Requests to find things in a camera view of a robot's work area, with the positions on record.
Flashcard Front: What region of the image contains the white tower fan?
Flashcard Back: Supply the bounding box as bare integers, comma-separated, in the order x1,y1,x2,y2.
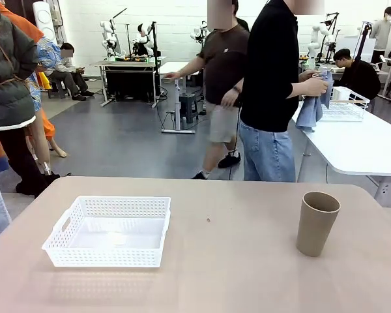
32,1,58,43

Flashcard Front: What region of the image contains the person's right forearm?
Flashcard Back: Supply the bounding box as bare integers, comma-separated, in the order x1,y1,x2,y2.
289,80,310,98

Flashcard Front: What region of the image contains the white wire dish rack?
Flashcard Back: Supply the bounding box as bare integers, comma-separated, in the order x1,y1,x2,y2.
301,86,371,123

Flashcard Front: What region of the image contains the mannequin in orange garment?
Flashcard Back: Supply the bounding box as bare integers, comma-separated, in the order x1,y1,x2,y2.
0,0,68,159

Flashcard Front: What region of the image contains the blue towel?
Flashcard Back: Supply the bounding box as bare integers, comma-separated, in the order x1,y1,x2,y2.
295,70,334,133

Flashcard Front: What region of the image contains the grey plastic stool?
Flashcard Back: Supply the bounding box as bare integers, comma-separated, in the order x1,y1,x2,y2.
179,93,200,124

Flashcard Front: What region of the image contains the brown paper-textured cup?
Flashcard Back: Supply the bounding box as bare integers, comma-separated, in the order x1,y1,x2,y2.
295,191,341,258

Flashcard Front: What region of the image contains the person in black shirt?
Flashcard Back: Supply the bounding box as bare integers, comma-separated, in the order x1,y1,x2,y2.
239,0,301,183

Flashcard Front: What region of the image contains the person in brown shirt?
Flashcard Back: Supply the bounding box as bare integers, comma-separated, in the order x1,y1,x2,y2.
164,0,251,180

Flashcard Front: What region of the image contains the black tripod stand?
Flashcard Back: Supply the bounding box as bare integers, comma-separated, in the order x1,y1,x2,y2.
354,21,375,62

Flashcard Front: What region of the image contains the grey desk with black panel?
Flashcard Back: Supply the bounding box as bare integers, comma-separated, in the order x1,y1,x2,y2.
90,57,167,108

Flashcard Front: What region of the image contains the standing person in grey sweater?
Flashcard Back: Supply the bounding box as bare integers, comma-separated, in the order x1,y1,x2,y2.
369,6,391,65

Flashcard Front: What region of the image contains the seated person with phone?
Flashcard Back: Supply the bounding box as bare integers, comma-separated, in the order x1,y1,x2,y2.
45,42,95,102

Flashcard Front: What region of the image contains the seated person in black sweater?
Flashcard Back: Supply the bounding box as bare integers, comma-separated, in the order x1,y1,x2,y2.
332,48,382,113

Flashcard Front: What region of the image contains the white and black background robot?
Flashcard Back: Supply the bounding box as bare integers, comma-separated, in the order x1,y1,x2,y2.
131,22,151,57

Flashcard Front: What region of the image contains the person's left hand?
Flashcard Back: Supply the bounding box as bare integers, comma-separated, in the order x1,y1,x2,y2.
298,70,321,82

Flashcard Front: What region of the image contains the white height-adjustable desk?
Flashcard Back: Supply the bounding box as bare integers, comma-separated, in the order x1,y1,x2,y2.
158,61,203,134

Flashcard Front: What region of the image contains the white perforated plastic basket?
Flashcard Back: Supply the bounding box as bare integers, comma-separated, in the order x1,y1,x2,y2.
41,195,172,269

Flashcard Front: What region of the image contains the blue patterned garment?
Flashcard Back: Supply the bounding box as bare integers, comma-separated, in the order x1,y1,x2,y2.
29,35,63,112

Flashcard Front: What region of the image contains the person's right hand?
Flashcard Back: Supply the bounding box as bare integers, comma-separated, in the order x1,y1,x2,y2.
304,77,330,97

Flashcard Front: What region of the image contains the person in green puffer jacket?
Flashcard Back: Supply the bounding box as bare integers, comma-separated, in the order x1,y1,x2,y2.
0,0,61,197

